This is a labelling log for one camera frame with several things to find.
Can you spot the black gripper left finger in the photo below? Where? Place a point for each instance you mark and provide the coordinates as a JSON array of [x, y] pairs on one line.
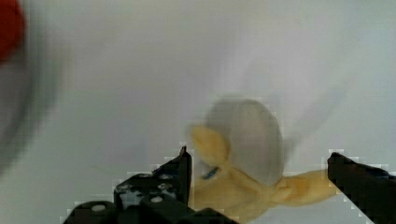
[[159, 197]]

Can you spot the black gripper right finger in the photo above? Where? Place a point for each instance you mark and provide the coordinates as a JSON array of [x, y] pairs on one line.
[[372, 190]]

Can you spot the yellow plush peeled banana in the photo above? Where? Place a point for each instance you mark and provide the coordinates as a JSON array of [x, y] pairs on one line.
[[242, 147]]

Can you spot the red plush ketchup bottle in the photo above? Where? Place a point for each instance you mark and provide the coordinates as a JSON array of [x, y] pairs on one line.
[[12, 25]]

